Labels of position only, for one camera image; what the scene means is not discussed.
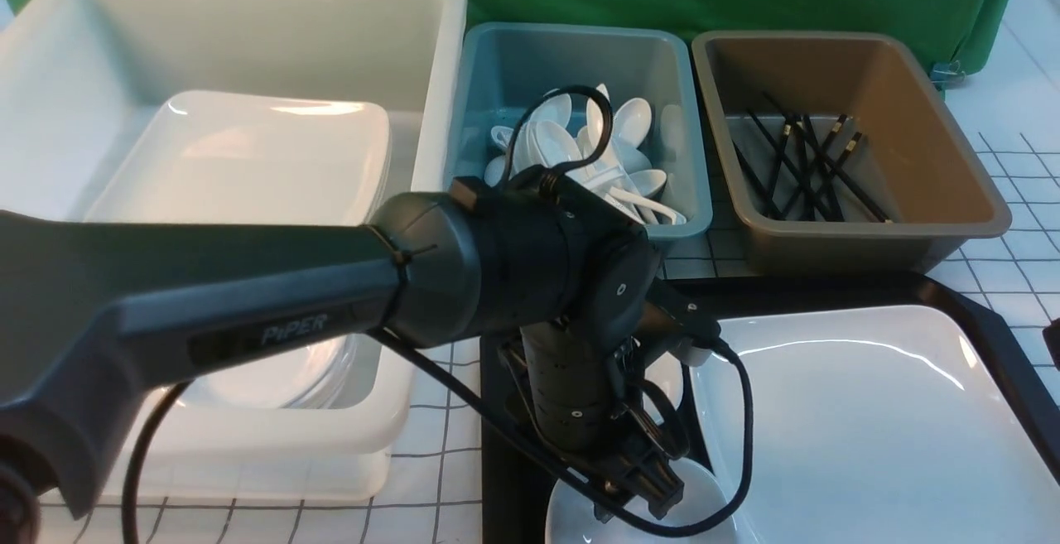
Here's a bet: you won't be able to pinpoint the stack of white square plates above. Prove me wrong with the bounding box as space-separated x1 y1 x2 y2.
85 90 393 224

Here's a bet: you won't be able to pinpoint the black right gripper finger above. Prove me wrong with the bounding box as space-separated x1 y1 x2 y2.
1043 337 1060 370

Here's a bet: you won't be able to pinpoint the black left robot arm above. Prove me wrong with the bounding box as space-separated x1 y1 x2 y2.
2 170 681 543

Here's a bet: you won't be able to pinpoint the large white plastic tub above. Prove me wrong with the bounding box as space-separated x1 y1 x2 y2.
1 0 467 505

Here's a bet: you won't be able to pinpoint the teal plastic bin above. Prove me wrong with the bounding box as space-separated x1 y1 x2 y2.
446 22 713 258

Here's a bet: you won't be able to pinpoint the stack of small white bowls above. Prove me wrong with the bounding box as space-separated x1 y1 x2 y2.
176 335 359 409

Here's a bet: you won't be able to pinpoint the small white bowl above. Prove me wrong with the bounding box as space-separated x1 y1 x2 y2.
544 460 739 543

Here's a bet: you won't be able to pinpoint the pile of white spoons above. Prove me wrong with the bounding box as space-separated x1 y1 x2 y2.
484 89 687 224

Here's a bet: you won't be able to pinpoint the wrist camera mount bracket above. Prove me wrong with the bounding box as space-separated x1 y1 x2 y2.
634 279 728 367

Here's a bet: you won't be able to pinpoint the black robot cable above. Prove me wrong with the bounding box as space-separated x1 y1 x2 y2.
120 84 754 544

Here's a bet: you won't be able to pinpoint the blue binder clip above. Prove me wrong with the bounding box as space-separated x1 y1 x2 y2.
928 60 968 91

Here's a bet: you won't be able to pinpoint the black chopsticks in bin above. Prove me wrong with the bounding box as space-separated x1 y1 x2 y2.
732 91 896 224

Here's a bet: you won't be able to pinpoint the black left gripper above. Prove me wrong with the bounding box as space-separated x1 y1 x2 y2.
497 311 688 520

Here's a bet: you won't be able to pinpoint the large white square plate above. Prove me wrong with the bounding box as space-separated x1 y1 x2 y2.
720 306 1059 543

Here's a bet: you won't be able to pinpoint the brown plastic bin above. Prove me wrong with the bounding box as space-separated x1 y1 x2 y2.
691 31 1012 276

